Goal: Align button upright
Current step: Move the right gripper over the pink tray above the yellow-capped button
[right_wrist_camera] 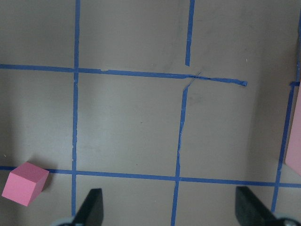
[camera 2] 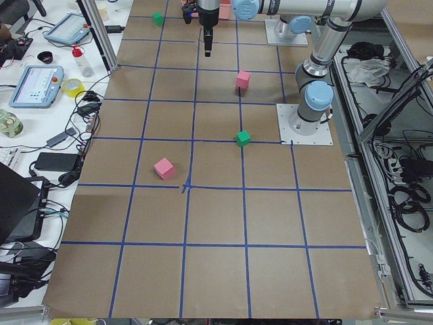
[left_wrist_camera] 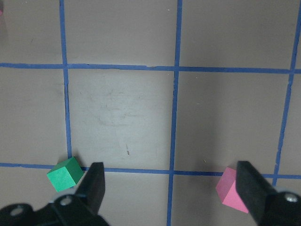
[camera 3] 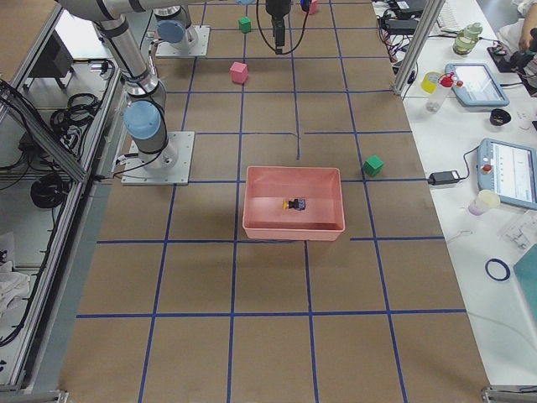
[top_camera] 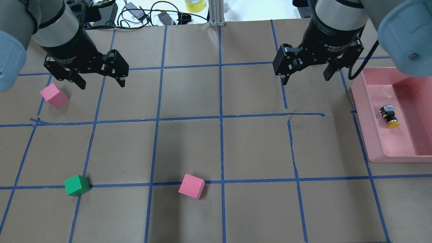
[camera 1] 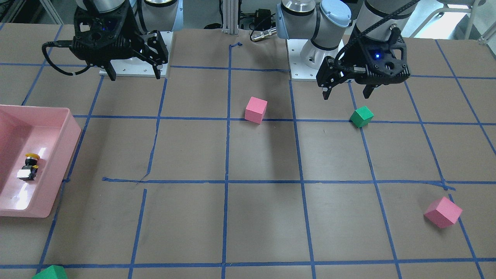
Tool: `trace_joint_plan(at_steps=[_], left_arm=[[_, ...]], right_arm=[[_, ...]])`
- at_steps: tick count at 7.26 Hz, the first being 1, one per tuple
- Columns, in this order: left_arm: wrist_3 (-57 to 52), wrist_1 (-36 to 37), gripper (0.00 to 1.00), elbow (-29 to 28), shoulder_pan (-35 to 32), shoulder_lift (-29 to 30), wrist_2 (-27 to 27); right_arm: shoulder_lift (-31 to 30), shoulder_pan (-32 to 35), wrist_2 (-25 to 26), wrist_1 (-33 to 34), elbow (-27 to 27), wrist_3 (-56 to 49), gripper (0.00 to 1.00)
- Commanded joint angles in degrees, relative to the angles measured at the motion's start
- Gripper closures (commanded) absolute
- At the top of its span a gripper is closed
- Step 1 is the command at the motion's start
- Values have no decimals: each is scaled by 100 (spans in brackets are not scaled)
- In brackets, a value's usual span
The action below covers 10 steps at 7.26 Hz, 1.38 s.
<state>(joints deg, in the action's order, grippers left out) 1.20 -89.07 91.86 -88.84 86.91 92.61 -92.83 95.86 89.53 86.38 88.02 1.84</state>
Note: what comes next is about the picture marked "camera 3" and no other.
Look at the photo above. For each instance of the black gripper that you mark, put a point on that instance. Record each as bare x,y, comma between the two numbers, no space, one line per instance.
277,9

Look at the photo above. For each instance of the yellow push button switch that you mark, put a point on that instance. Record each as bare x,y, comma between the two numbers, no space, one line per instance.
298,204

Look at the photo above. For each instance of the green foam cube far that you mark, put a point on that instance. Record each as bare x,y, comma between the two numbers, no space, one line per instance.
245,24

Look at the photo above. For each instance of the pink foam cube far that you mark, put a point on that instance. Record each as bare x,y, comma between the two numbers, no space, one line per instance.
309,6

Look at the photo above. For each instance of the pink foam cube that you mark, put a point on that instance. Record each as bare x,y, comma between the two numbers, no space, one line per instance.
239,72
309,6

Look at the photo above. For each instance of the pink foam cube centre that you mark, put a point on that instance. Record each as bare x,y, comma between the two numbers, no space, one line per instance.
239,72

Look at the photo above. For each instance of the pink plastic bin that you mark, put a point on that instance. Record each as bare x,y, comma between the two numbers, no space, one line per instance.
268,186

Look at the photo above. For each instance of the green foam cube near bin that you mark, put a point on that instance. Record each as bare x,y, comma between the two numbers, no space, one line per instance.
372,165

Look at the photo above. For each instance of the clear plastic bottle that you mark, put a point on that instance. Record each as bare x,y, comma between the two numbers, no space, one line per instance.
442,89

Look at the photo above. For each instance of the green water bottle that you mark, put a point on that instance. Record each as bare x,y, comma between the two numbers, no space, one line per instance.
467,38

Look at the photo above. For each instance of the upper teach pendant tablet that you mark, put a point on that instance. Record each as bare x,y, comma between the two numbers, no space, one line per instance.
479,85

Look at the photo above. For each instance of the teach pendant tablet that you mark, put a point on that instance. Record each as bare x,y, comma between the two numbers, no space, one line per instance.
509,170
479,85

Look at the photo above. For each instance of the black power adapter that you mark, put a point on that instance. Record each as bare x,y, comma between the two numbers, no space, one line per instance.
446,177

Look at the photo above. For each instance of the lower teach pendant tablet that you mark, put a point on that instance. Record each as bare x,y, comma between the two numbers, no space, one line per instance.
509,170

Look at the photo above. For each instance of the teal notebook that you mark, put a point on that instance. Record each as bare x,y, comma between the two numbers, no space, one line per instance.
526,271

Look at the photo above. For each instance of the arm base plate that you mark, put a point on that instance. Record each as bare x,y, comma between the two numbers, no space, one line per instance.
171,167
175,41

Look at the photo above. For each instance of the aluminium frame post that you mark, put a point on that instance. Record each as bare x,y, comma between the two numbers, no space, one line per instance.
425,25

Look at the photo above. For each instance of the aluminium side frame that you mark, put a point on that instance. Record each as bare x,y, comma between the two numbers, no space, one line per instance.
41,180

